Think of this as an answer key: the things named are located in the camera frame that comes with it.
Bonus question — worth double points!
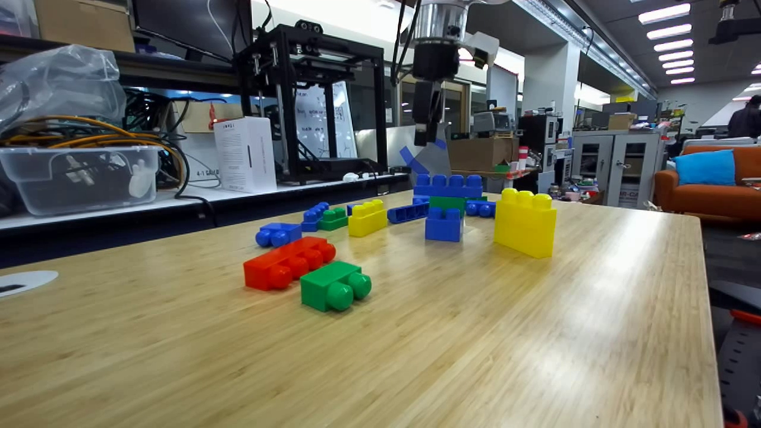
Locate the ceiling light panel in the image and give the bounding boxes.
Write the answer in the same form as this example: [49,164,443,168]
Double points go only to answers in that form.
[635,0,693,25]
[652,37,696,55]
[645,22,696,42]

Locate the black monitor panel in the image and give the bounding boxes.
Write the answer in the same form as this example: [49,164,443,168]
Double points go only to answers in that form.
[127,0,254,64]

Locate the white workbench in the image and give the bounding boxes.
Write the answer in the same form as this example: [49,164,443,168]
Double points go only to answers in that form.
[0,168,413,269]

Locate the clear plastic storage bin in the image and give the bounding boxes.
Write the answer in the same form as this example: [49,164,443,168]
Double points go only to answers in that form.
[0,143,163,218]

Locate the long blue block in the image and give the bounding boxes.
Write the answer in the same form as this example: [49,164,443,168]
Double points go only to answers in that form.
[463,198,500,221]
[384,202,431,225]
[300,199,333,233]

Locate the red long block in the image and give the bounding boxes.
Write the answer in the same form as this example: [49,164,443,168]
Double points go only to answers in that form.
[243,236,340,293]

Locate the yellow cable coil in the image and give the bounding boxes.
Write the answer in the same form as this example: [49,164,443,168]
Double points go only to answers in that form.
[0,112,194,199]

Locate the blue cushion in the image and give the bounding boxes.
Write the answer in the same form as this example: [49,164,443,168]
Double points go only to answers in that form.
[672,146,740,187]

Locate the white table grommet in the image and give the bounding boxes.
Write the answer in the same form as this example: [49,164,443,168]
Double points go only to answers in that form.
[0,269,61,299]

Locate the white carton box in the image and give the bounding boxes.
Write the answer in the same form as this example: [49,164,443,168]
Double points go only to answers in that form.
[212,113,281,195]

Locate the brown cardboard box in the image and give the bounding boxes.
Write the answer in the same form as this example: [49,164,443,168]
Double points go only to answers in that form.
[446,132,520,177]
[30,0,138,55]

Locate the black frame 3D printer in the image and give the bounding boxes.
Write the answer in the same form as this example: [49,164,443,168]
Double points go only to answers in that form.
[235,18,393,183]

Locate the clear plastic bag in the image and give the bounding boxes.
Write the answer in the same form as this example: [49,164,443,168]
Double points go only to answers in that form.
[0,42,127,138]

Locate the orange sofa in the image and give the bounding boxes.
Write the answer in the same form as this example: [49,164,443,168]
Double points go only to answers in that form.
[652,139,761,225]

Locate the black ceiling fixture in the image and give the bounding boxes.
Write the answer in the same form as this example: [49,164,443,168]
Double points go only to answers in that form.
[705,0,761,45]

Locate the large yellow block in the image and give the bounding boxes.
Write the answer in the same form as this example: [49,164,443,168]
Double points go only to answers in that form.
[493,185,559,262]

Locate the small yellow block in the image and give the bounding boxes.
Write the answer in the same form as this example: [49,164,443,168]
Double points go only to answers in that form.
[345,198,390,239]

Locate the blue and green block stack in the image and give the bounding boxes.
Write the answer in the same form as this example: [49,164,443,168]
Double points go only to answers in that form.
[412,171,488,244]

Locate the small blue block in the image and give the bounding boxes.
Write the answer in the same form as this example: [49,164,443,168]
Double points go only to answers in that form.
[254,221,303,249]

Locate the green two-stud block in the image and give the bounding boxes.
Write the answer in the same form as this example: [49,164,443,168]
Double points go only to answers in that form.
[318,205,351,233]
[296,259,376,313]

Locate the grey glass door cabinet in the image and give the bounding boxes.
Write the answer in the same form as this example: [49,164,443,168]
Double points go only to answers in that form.
[569,129,666,208]

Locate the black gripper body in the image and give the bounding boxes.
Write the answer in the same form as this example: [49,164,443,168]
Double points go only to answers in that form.
[409,36,460,85]

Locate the clear sheet with blue stripes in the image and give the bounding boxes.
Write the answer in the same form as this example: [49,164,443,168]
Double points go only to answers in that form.
[397,139,453,177]

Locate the person in dark clothes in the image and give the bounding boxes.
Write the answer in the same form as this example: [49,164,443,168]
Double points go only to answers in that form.
[724,93,761,139]

